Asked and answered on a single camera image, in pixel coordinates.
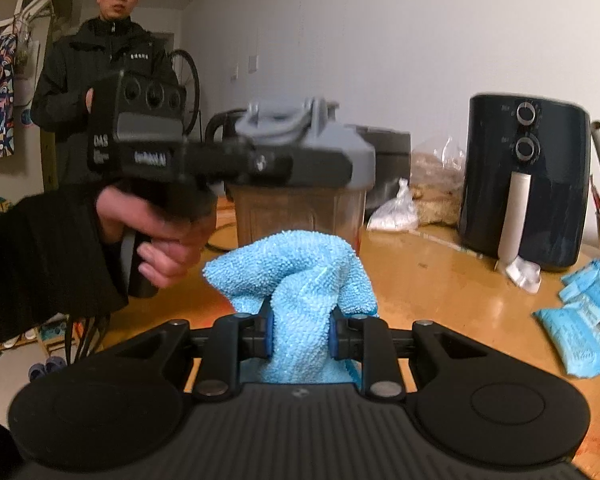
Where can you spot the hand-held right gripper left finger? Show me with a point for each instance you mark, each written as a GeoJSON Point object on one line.
{"type": "Point", "coordinates": [267, 334]}

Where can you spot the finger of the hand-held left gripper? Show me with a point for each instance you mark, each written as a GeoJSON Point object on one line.
{"type": "Point", "coordinates": [305, 170]}

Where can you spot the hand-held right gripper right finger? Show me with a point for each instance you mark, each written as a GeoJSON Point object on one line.
{"type": "Point", "coordinates": [333, 337]}

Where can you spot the grey shaker bottle lid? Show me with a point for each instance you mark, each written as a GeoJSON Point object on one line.
{"type": "Point", "coordinates": [300, 215]}

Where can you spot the blue microfiber cloth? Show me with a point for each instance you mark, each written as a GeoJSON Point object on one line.
{"type": "Point", "coordinates": [300, 280]}

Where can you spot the person's left hand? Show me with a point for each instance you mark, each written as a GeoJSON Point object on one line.
{"type": "Point", "coordinates": [170, 245]}

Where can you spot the grey rice cooker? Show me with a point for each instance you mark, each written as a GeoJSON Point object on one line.
{"type": "Point", "coordinates": [390, 160]}

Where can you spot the bicycle wheel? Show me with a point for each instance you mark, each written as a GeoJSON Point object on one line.
{"type": "Point", "coordinates": [194, 85]}

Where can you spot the small white plastic bag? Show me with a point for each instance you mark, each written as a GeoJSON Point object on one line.
{"type": "Point", "coordinates": [395, 212]}

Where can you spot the clear bag of flatbreads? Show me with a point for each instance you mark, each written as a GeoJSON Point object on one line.
{"type": "Point", "coordinates": [437, 185]}

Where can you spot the blue slipper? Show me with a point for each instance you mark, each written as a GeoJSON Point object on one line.
{"type": "Point", "coordinates": [55, 364]}
{"type": "Point", "coordinates": [36, 372]}

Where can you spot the blue wipe packet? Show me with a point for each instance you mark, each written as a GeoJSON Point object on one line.
{"type": "Point", "coordinates": [592, 300]}
{"type": "Point", "coordinates": [597, 272]}
{"type": "Point", "coordinates": [575, 340]}

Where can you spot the dark blue air fryer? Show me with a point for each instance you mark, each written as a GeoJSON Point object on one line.
{"type": "Point", "coordinates": [555, 200]}

